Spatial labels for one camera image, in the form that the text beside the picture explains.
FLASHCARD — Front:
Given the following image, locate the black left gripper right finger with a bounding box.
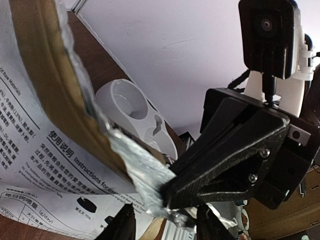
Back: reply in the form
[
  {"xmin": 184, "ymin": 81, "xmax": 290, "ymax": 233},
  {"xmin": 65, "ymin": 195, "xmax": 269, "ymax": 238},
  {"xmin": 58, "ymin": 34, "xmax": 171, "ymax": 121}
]
[{"xmin": 196, "ymin": 204, "xmax": 237, "ymax": 240}]

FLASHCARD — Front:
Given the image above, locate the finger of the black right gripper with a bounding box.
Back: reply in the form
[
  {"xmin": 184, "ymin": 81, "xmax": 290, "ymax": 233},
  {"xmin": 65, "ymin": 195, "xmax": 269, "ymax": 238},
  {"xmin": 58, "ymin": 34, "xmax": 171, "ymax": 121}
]
[
  {"xmin": 161, "ymin": 104, "xmax": 290, "ymax": 209},
  {"xmin": 172, "ymin": 96, "xmax": 265, "ymax": 175}
]

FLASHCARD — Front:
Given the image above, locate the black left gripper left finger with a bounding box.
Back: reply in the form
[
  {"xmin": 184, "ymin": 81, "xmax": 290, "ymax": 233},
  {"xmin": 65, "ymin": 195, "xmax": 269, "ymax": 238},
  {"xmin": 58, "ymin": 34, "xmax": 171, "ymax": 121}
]
[{"xmin": 96, "ymin": 203, "xmax": 137, "ymax": 240}]

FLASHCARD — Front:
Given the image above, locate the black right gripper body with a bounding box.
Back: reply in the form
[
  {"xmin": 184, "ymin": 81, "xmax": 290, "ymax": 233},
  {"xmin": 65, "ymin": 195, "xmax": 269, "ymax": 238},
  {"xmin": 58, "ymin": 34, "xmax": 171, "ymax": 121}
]
[{"xmin": 200, "ymin": 88, "xmax": 320, "ymax": 210}]

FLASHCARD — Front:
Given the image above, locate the brown dog food bag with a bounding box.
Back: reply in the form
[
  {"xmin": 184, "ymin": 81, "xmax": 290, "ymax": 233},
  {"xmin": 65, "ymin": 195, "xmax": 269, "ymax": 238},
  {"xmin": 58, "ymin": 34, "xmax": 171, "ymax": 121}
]
[{"xmin": 0, "ymin": 0, "xmax": 238, "ymax": 240}]

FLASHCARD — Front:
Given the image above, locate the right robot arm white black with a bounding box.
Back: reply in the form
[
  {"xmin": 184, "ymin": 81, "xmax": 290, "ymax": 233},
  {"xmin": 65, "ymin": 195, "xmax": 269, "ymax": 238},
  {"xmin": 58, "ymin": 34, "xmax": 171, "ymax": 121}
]
[{"xmin": 160, "ymin": 81, "xmax": 320, "ymax": 210}]

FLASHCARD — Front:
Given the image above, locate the white double pet bowl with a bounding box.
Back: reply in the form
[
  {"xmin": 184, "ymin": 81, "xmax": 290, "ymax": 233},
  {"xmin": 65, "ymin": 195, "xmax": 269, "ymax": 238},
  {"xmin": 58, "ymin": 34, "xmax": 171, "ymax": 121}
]
[{"xmin": 95, "ymin": 79, "xmax": 178, "ymax": 160}]

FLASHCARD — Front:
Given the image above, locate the white mug yellow inside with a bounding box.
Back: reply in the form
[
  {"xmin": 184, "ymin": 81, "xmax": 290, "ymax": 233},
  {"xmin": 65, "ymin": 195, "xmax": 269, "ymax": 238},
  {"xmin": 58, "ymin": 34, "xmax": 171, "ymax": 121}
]
[{"xmin": 228, "ymin": 200, "xmax": 250, "ymax": 239}]

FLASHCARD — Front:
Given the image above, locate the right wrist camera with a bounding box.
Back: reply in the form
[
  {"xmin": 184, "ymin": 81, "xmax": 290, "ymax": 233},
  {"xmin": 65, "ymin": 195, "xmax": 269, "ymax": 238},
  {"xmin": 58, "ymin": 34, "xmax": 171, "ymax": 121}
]
[{"xmin": 238, "ymin": 0, "xmax": 314, "ymax": 83}]

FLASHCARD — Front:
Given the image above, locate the right aluminium corner post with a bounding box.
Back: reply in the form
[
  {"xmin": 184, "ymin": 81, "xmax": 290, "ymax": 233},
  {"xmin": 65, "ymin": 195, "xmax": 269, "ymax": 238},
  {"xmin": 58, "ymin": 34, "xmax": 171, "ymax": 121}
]
[{"xmin": 70, "ymin": 0, "xmax": 88, "ymax": 15}]

